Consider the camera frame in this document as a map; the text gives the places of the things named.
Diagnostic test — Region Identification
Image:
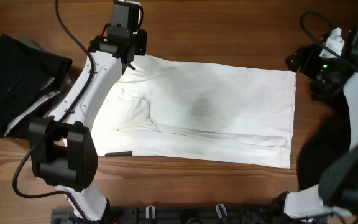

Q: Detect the left black cable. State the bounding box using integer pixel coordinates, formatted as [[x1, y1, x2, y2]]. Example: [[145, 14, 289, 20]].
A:
[[12, 0, 96, 222]]

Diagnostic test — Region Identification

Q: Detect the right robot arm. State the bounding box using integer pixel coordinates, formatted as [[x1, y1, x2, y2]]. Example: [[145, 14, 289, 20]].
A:
[[275, 27, 358, 223]]

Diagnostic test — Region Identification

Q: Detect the right black cable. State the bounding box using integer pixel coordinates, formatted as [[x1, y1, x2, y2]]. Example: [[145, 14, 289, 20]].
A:
[[299, 11, 358, 100]]

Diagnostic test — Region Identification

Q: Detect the black garment on right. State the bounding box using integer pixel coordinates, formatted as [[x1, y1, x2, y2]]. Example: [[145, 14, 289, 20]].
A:
[[297, 94, 351, 190]]

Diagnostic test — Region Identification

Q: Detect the grey folded garment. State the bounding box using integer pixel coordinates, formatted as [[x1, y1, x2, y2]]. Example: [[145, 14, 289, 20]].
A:
[[3, 37, 74, 138]]

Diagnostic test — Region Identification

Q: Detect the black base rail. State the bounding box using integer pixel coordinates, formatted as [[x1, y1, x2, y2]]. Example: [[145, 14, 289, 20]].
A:
[[50, 203, 328, 224]]

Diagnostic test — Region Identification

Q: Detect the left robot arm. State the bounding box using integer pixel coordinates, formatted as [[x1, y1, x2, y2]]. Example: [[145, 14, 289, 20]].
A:
[[23, 1, 147, 223]]

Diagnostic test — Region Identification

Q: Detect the white t-shirt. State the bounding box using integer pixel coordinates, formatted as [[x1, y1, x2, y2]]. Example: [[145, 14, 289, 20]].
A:
[[91, 55, 296, 169]]

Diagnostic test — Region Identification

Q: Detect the black cable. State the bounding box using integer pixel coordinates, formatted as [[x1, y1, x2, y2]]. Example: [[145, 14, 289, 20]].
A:
[[12, 0, 96, 222], [299, 11, 358, 100]]

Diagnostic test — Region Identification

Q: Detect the black folded garment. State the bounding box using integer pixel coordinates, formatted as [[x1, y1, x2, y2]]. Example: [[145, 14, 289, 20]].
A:
[[0, 34, 72, 138]]

